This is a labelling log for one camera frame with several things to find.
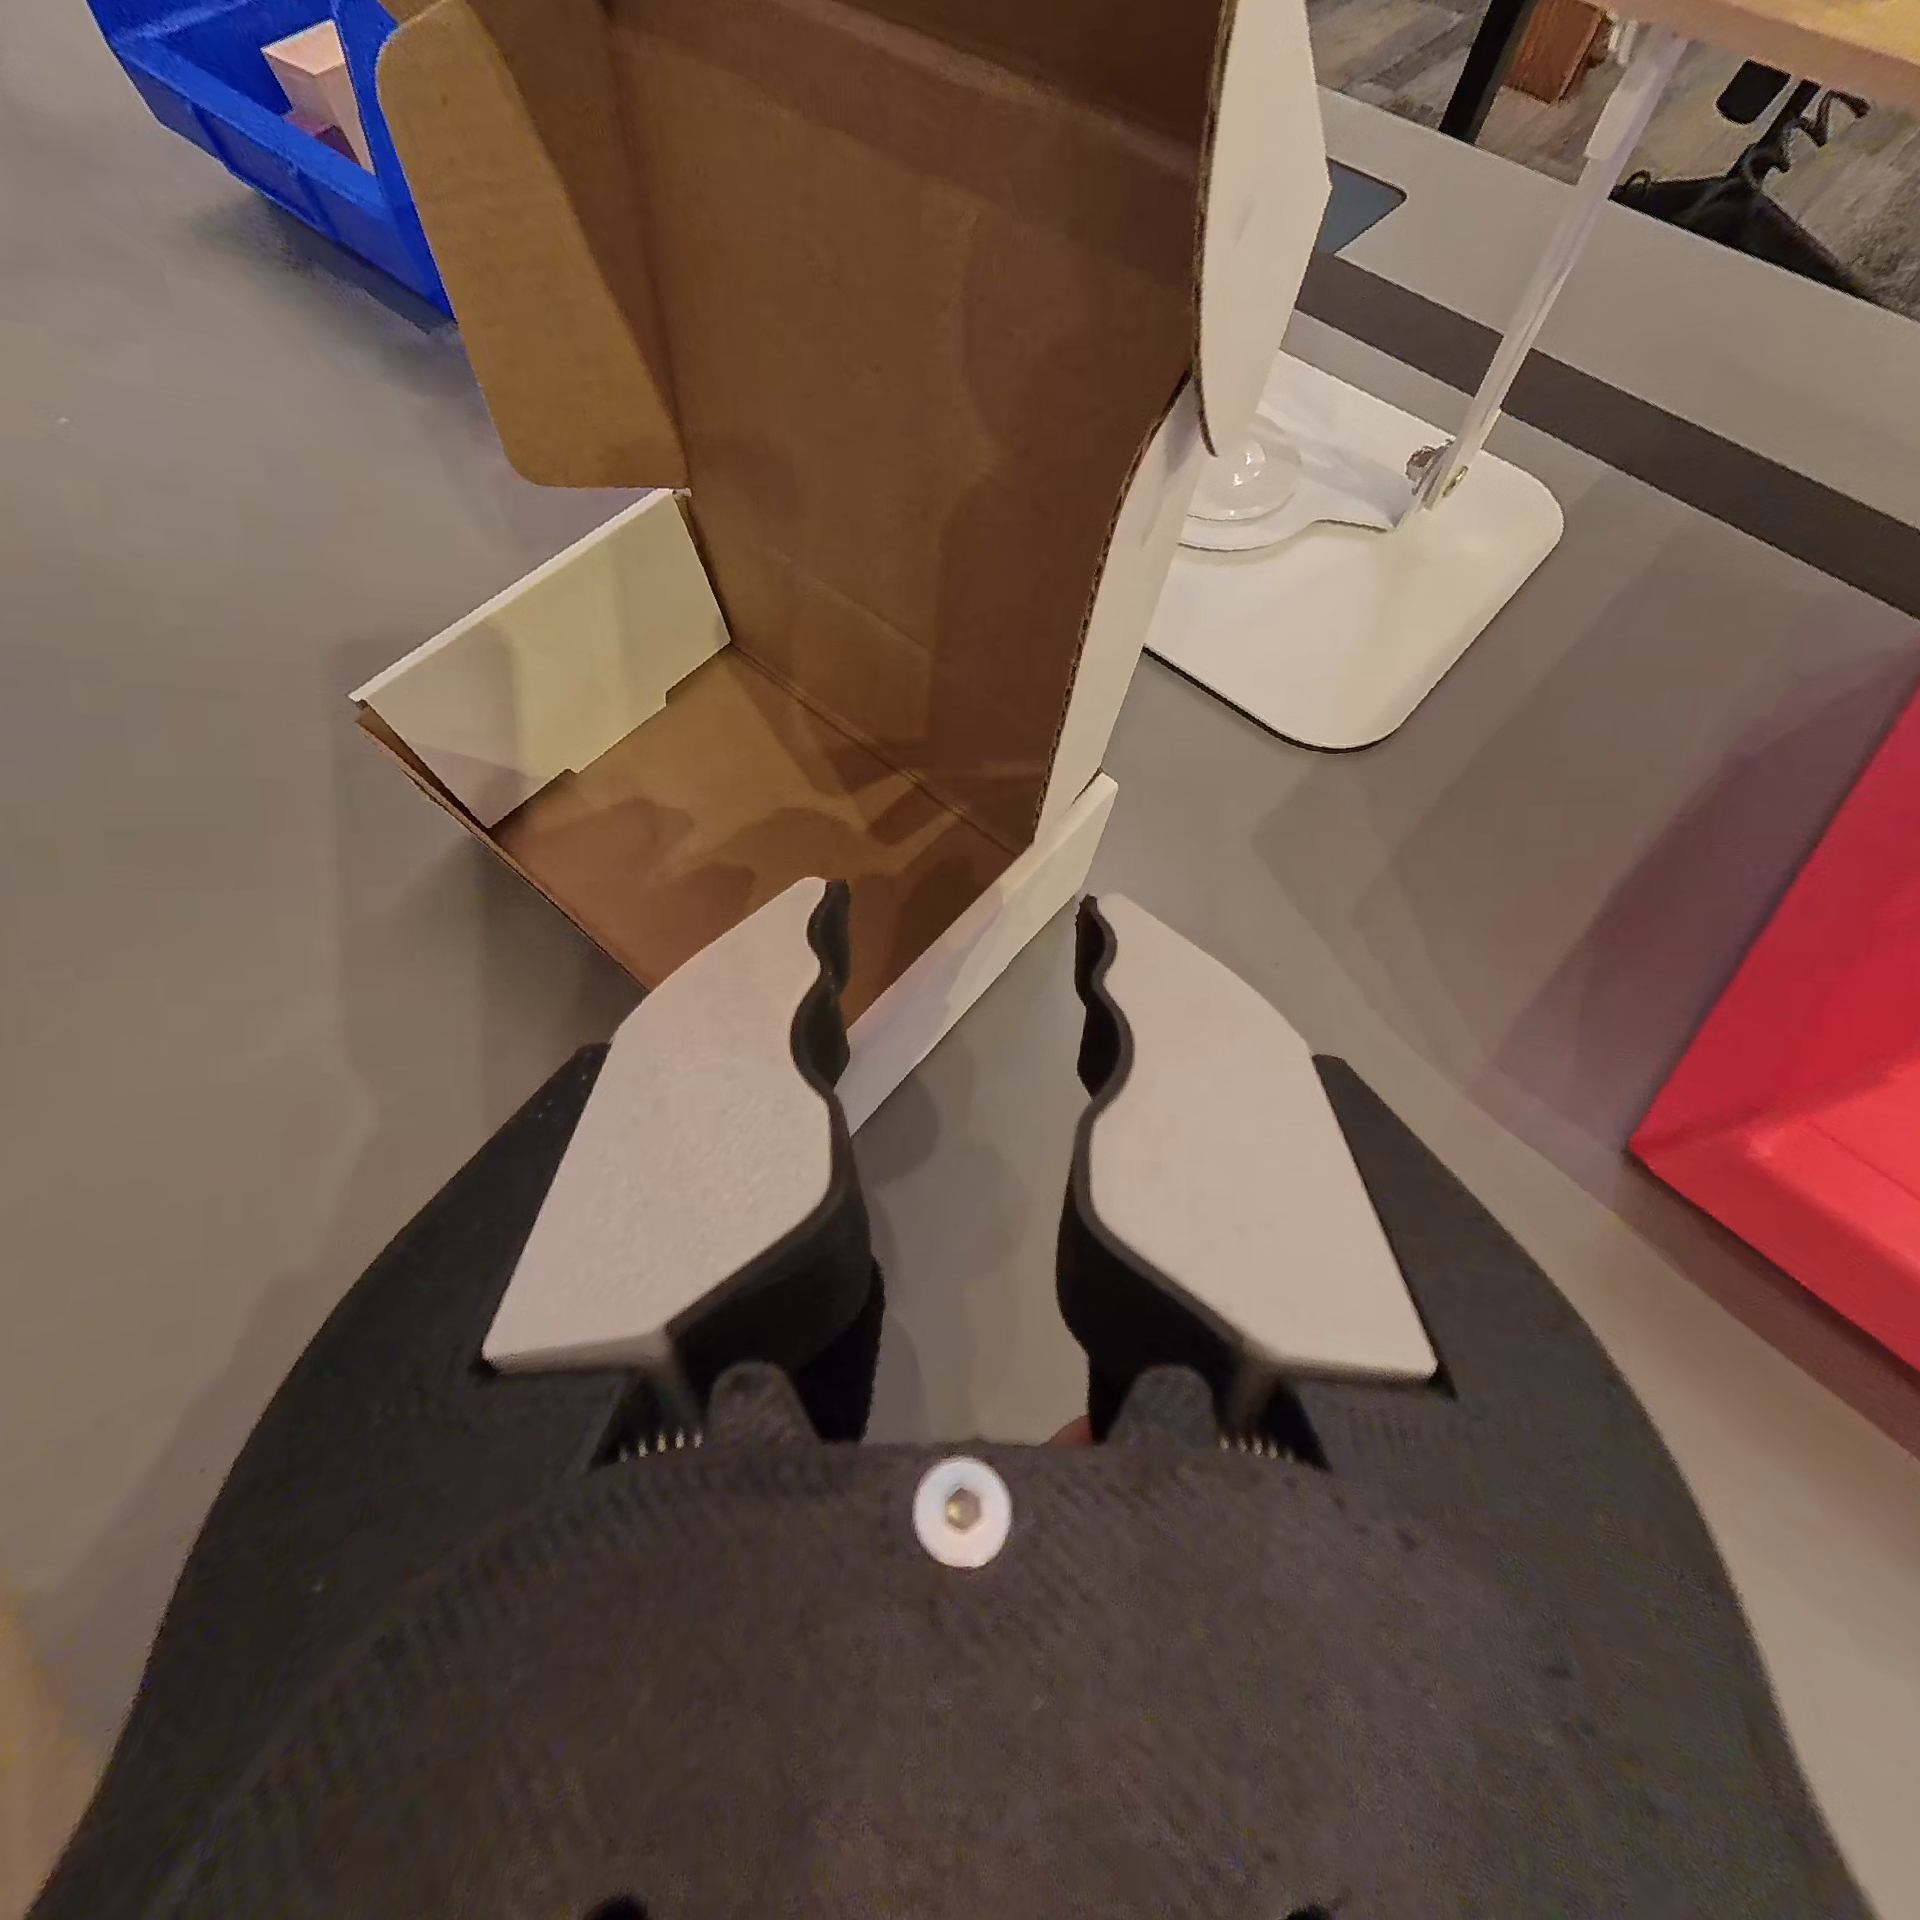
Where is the black office chair base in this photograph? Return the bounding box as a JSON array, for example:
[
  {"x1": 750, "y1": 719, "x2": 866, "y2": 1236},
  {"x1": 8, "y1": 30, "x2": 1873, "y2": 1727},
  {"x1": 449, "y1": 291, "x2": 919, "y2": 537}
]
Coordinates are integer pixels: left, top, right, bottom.
[{"x1": 1610, "y1": 76, "x2": 1875, "y2": 303}]

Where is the red plastic bin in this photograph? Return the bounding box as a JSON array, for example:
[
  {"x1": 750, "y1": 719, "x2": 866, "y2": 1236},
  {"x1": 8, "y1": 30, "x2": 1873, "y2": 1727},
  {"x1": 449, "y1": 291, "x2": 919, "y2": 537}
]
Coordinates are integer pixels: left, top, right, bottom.
[{"x1": 1630, "y1": 737, "x2": 1920, "y2": 1456}]

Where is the person's beige clothing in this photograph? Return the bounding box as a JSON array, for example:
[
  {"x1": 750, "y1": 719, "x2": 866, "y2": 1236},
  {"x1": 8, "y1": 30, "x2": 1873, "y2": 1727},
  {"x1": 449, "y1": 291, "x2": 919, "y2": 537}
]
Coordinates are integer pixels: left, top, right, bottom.
[{"x1": 0, "y1": 1591, "x2": 107, "y2": 1920}]

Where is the white cardboard box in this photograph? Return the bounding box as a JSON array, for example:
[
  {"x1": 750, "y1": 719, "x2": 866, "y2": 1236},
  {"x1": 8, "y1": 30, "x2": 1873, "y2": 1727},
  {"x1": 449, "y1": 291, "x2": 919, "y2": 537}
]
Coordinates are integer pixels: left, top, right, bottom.
[{"x1": 350, "y1": 0, "x2": 1334, "y2": 1135}]

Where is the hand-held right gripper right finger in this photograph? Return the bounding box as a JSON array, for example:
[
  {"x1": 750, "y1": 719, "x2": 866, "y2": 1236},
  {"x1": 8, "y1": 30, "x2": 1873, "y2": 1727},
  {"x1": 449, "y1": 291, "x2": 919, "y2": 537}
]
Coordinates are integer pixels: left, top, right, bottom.
[{"x1": 1054, "y1": 895, "x2": 1441, "y2": 1425}]

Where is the blue plastic bin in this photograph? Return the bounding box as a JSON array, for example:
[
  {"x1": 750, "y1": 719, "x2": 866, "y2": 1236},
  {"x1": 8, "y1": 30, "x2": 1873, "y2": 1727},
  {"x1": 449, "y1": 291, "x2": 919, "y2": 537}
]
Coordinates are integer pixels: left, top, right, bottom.
[{"x1": 87, "y1": 0, "x2": 456, "y2": 320}]

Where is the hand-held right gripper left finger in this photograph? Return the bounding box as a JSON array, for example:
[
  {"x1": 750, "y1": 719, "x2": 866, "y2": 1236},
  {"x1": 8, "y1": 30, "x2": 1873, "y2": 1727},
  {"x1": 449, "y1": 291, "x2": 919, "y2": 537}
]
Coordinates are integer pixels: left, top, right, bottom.
[{"x1": 480, "y1": 879, "x2": 879, "y2": 1425}]

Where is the large wooden cube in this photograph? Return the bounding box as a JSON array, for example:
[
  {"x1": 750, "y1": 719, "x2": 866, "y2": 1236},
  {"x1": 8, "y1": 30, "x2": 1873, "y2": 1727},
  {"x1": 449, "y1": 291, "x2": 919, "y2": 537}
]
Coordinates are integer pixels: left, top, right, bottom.
[{"x1": 262, "y1": 23, "x2": 376, "y2": 174}]

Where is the white metal stand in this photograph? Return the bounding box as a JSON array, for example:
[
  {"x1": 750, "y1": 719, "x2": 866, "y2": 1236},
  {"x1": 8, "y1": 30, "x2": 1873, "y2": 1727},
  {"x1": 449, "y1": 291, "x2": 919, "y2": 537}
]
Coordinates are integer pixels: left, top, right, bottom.
[{"x1": 1142, "y1": 30, "x2": 1688, "y2": 753}]

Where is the wooden desk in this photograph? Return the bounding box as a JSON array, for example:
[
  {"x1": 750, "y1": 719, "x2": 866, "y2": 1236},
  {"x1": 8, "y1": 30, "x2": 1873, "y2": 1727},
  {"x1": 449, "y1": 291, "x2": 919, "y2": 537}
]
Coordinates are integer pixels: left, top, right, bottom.
[{"x1": 1619, "y1": 0, "x2": 1920, "y2": 70}]

